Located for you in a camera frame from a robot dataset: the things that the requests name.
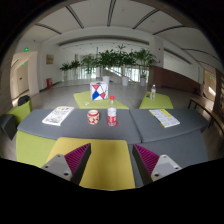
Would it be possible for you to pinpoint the red and white patterned mug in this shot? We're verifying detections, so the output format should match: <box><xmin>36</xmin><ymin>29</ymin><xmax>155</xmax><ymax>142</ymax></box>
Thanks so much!
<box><xmin>86</xmin><ymin>109</ymin><xmax>101</xmax><ymax>126</ymax></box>

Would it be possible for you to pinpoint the black chair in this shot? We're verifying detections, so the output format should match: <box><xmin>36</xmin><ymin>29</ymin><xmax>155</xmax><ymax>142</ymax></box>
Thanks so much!
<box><xmin>17</xmin><ymin>94</ymin><xmax>32</xmax><ymax>107</ymax></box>

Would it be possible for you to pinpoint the lime green chair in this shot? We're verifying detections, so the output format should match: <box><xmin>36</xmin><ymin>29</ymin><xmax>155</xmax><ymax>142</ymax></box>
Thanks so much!
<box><xmin>6</xmin><ymin>99</ymin><xmax>33</xmax><ymax>125</ymax></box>

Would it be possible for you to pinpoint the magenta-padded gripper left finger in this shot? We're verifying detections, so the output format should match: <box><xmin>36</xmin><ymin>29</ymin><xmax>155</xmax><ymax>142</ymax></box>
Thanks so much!
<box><xmin>40</xmin><ymin>142</ymin><xmax>92</xmax><ymax>186</ymax></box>

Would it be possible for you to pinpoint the white printed booklet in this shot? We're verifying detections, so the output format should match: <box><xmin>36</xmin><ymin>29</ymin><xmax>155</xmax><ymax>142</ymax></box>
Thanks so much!
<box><xmin>41</xmin><ymin>105</ymin><xmax>75</xmax><ymax>127</ymax></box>

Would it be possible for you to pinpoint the mustard yellow table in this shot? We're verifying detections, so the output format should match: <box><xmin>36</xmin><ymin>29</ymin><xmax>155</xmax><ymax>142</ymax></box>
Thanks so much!
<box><xmin>45</xmin><ymin>136</ymin><xmax>136</xmax><ymax>191</ymax></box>

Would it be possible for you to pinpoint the lime green table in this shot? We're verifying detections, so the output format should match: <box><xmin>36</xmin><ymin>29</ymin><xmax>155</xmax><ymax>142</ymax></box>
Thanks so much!
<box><xmin>138</xmin><ymin>91</ymin><xmax>174</xmax><ymax>110</ymax></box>
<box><xmin>73</xmin><ymin>90</ymin><xmax>130</xmax><ymax>110</ymax></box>

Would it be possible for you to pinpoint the row of potted green plants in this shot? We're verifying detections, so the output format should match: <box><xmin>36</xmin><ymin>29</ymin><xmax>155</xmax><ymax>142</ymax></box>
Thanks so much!
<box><xmin>59</xmin><ymin>44</ymin><xmax>158</xmax><ymax>88</ymax></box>

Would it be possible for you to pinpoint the yellow-edged printed booklet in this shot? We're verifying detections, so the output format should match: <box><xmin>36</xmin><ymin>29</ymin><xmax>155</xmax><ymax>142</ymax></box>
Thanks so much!
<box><xmin>148</xmin><ymin>108</ymin><xmax>181</xmax><ymax>129</ymax></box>

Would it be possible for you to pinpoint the small clear water bottle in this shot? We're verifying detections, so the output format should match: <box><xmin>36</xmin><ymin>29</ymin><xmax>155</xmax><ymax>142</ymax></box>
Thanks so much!
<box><xmin>149</xmin><ymin>84</ymin><xmax>157</xmax><ymax>101</ymax></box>

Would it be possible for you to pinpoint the red fire cabinet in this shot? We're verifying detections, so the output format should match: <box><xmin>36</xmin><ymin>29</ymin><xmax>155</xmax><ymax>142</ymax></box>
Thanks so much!
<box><xmin>45</xmin><ymin>77</ymin><xmax>53</xmax><ymax>90</ymax></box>

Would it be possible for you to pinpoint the white cube with coloured triangles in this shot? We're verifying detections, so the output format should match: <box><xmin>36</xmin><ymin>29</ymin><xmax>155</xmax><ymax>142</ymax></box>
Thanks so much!
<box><xmin>89</xmin><ymin>81</ymin><xmax>110</xmax><ymax>101</ymax></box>

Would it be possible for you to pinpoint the clear red-capped water bottle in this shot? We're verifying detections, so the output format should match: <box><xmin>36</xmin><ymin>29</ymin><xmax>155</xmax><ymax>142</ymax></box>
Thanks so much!
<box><xmin>107</xmin><ymin>95</ymin><xmax>118</xmax><ymax>127</ymax></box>

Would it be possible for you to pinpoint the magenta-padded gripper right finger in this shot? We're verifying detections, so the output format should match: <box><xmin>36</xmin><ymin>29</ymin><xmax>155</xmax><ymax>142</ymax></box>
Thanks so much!
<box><xmin>131</xmin><ymin>143</ymin><xmax>184</xmax><ymax>186</ymax></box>

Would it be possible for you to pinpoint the framed wall picture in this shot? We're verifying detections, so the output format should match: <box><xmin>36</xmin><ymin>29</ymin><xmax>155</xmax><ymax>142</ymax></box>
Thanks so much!
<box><xmin>45</xmin><ymin>54</ymin><xmax>55</xmax><ymax>65</ymax></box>

